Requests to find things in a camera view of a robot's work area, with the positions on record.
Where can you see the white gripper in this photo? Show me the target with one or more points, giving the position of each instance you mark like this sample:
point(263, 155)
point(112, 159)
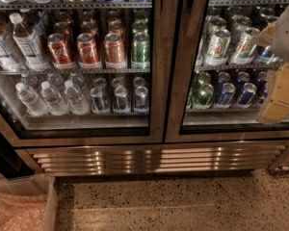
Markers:
point(288, 38)

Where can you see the glass fridge door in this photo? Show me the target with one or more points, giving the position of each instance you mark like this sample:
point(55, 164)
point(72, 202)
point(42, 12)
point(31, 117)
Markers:
point(97, 17)
point(187, 124)

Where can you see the steel fridge bottom grille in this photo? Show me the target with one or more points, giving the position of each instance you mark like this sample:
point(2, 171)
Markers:
point(67, 161)

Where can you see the silver blue tall can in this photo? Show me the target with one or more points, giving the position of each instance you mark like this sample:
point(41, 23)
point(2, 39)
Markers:
point(266, 55)

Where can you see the right white green soda can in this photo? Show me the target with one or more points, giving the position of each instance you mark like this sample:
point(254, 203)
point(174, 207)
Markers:
point(243, 52)

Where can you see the white green soda can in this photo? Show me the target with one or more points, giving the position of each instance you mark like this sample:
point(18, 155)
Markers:
point(216, 53)
point(243, 52)

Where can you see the middle blue can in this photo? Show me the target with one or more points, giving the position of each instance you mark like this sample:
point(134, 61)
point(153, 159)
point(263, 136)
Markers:
point(246, 94)

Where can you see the left blue can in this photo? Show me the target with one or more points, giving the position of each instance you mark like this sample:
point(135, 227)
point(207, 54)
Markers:
point(225, 96)

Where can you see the left white green soda can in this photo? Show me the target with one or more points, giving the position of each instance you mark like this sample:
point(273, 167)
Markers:
point(216, 53)

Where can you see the green can lower shelf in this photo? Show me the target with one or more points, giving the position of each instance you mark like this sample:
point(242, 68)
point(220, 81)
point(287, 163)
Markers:
point(202, 100)

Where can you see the right energy drink can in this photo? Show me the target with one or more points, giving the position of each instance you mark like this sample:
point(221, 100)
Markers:
point(141, 99)

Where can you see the energy drink can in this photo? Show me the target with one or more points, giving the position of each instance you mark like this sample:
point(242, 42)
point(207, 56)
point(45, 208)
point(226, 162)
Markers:
point(121, 105)
point(99, 101)
point(141, 99)

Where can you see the middle energy drink can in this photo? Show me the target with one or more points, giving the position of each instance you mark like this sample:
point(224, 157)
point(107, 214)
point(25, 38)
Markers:
point(121, 105)

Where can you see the left energy drink can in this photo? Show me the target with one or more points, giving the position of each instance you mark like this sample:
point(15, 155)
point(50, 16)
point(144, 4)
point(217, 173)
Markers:
point(99, 101)

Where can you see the front middle red cola can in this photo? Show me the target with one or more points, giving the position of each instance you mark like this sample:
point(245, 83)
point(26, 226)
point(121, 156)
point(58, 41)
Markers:
point(88, 51)

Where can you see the red cola can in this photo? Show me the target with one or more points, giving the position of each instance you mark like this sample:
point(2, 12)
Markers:
point(88, 51)
point(58, 48)

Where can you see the right water bottle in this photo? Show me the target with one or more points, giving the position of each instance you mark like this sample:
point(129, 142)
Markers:
point(76, 99)

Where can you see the water bottle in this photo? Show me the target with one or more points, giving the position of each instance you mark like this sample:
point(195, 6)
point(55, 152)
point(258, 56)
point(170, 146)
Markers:
point(30, 98)
point(54, 100)
point(76, 99)

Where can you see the front left red cola can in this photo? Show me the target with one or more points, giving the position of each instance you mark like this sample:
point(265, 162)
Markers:
point(58, 48)

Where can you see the middle water bottle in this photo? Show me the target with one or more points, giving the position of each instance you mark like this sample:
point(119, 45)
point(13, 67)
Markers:
point(54, 100)

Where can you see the left water bottle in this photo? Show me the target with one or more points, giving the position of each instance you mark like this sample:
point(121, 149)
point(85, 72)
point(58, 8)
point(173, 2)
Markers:
point(30, 98)

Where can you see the tea bottle white cap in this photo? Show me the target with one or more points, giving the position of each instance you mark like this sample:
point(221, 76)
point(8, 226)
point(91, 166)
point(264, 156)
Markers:
point(29, 43)

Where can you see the left edge tea bottle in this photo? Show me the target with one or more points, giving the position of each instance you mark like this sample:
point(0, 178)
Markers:
point(10, 55)

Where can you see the clear plastic storage bin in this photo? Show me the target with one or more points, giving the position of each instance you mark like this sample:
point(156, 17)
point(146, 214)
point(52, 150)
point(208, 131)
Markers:
point(28, 203)

